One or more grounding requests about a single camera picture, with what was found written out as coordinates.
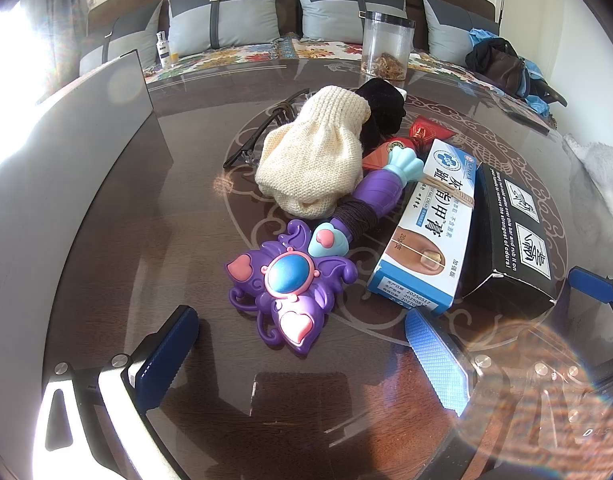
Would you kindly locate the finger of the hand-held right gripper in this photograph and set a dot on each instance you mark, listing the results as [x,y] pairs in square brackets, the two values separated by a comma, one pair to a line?
[591,281]

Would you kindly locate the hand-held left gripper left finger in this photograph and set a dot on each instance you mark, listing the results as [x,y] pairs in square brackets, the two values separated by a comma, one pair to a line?
[166,360]

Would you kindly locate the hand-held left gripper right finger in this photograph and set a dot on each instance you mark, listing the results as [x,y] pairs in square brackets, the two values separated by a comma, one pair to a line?
[436,360]

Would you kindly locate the black cardboard box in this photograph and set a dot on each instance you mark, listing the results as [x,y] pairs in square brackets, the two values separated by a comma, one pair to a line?
[506,240]

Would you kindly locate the white and blue ointment box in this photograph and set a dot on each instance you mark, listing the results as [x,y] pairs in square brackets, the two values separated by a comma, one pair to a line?
[426,220]

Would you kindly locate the purple toy wand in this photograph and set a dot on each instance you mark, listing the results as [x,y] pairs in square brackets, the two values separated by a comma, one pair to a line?
[286,270]

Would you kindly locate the cream knitted sock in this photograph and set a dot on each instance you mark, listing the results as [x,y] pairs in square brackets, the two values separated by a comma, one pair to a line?
[311,160]

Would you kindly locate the dark wooden desktop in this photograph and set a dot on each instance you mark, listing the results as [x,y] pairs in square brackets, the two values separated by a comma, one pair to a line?
[186,220]

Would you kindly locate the white fluffy cloth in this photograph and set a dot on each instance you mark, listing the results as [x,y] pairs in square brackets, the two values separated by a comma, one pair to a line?
[601,175]

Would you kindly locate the tied red packets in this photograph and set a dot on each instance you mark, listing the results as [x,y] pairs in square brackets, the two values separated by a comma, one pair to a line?
[386,152]

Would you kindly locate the grey flat panel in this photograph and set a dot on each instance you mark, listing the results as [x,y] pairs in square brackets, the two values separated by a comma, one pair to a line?
[86,160]

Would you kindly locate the black eyeglasses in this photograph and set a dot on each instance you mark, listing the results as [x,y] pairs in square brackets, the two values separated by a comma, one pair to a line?
[236,152]

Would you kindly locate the dark brown bag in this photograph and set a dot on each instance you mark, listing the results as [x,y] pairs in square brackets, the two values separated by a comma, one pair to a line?
[501,67]

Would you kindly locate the black sock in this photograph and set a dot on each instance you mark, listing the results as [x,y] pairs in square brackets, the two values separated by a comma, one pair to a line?
[381,105]

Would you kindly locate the small white bottle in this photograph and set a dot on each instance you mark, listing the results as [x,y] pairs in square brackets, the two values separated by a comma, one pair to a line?
[163,50]

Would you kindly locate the clear plastic jar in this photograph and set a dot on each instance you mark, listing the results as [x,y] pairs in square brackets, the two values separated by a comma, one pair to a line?
[386,45]

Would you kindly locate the floral sofa cover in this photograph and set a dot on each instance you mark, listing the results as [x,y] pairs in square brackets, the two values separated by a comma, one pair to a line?
[316,50]

